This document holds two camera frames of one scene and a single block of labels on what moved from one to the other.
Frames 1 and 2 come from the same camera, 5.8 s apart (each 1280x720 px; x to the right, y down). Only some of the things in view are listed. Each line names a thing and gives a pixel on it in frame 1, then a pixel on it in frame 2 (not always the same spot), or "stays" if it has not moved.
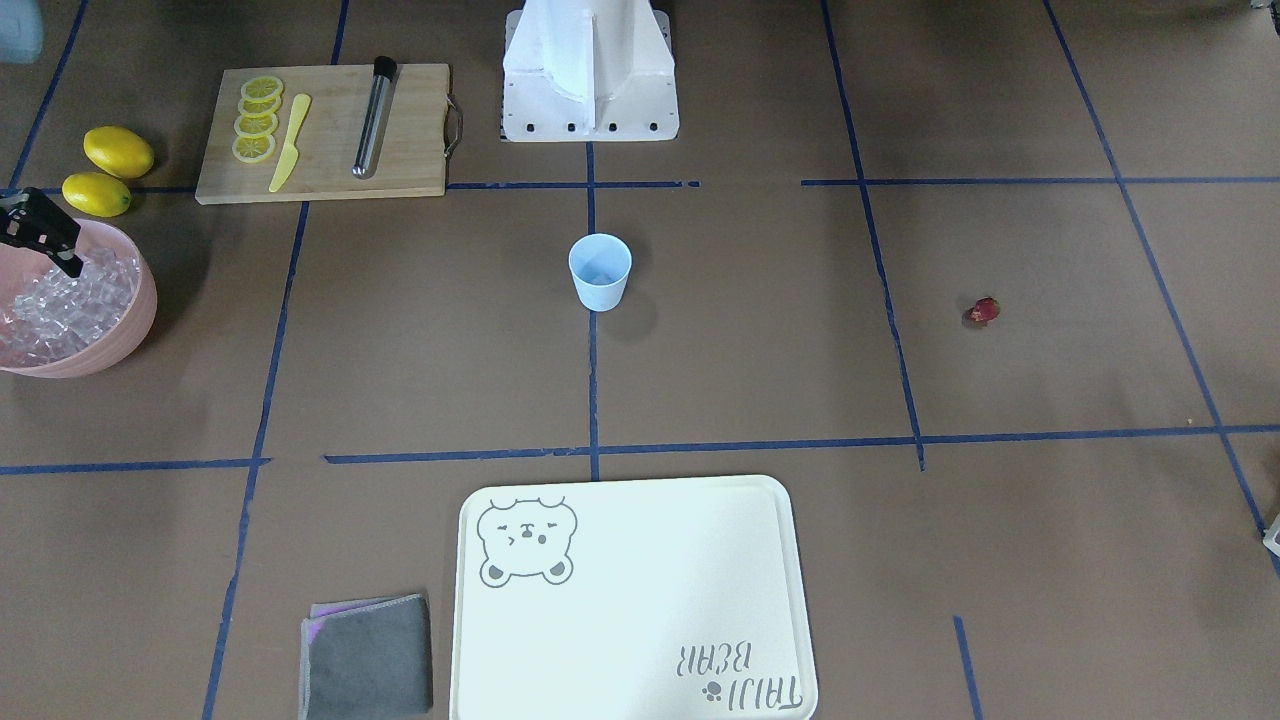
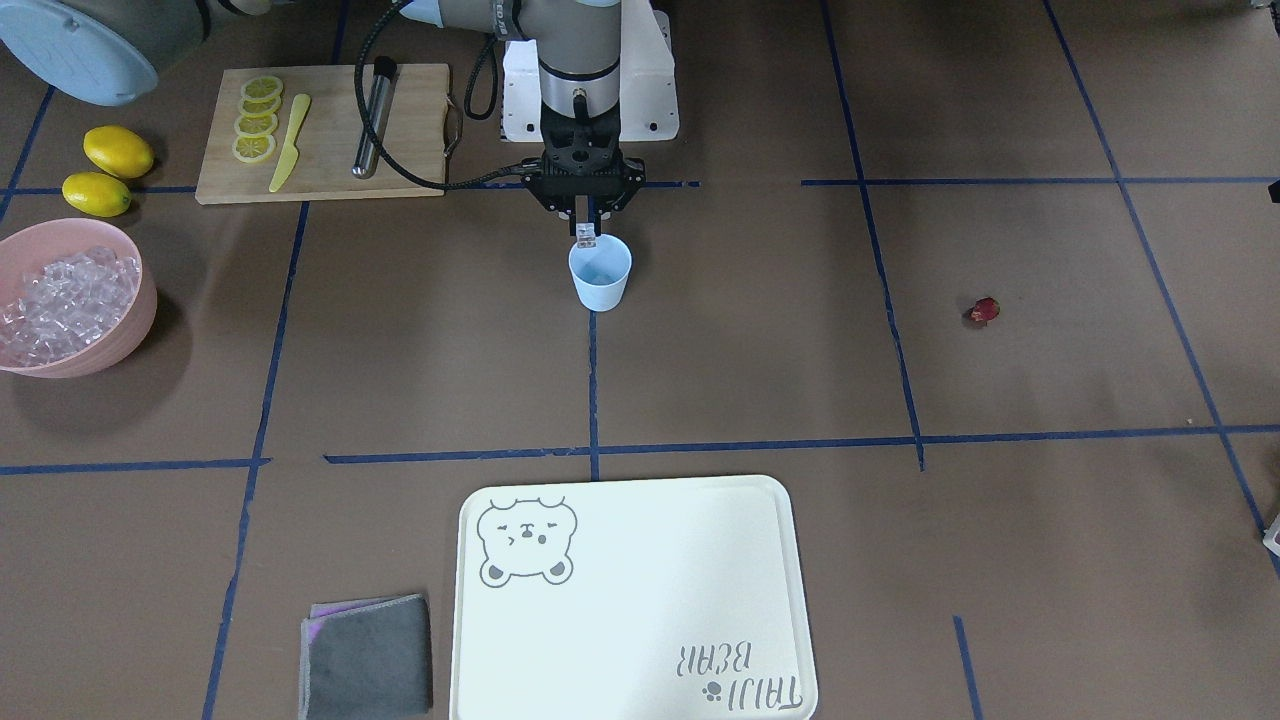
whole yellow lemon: [96, 195] stays
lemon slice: [260, 106] stays
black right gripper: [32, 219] to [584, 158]
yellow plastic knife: [290, 155] stays
